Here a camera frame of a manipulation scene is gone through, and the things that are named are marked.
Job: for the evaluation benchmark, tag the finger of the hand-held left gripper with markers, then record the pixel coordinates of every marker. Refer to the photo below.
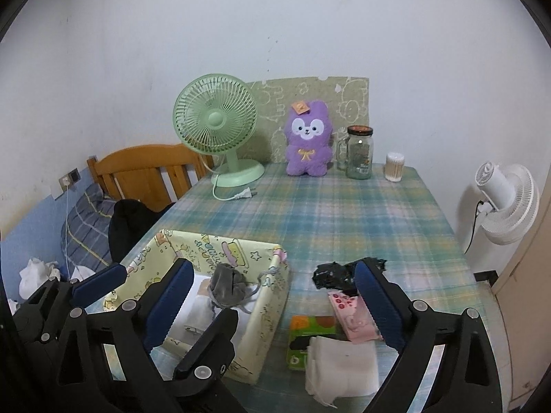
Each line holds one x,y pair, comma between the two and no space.
100,278
209,344

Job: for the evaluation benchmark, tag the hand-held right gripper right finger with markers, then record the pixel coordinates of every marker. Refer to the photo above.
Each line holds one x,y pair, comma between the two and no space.
379,309

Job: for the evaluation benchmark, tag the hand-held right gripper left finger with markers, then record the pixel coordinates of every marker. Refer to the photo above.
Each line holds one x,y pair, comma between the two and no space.
168,305

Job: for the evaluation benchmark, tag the pink wet wipes pack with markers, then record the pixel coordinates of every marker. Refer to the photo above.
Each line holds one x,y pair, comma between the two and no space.
348,314

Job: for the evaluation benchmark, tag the black umbrella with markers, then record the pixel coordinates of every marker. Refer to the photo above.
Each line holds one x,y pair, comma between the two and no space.
331,275

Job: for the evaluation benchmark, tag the yellow cartoon gift bag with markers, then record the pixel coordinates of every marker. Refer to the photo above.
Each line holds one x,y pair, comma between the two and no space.
267,309

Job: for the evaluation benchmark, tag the white tissue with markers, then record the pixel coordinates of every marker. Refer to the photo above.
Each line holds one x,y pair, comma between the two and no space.
340,365

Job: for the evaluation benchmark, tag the green orange tissue pack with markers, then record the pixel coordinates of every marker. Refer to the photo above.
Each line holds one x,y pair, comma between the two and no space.
310,327

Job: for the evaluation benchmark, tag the white crumpled cloth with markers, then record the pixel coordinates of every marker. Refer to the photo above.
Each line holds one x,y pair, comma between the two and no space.
36,275

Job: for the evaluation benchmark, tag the blue plaid bedding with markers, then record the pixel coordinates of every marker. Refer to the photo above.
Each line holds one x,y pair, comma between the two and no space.
84,223

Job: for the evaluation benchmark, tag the black garment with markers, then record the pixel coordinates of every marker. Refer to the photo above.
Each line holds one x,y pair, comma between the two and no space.
129,223

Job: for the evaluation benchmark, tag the plaid tablecloth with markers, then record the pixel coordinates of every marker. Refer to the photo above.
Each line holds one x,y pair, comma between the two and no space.
327,223

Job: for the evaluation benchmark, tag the cotton swab container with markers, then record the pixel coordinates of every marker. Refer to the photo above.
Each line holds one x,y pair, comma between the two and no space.
395,167

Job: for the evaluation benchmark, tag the wooden cabinet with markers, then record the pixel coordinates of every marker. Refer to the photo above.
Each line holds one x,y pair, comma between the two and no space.
529,288

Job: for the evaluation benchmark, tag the glass jar mug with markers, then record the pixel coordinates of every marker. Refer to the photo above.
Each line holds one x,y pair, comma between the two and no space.
359,155

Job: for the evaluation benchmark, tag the white fan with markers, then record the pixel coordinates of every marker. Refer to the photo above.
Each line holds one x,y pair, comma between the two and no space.
503,198

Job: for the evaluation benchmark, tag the purple plush toy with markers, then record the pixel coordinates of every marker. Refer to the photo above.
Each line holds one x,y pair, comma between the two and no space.
306,146

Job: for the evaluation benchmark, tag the green desk fan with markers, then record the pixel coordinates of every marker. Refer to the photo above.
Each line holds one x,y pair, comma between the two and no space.
215,116

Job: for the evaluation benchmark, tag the beige cartoon cushion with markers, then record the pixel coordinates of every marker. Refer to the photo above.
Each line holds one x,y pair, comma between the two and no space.
344,103

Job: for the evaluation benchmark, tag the wall socket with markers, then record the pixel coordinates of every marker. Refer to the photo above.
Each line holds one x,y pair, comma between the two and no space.
69,179

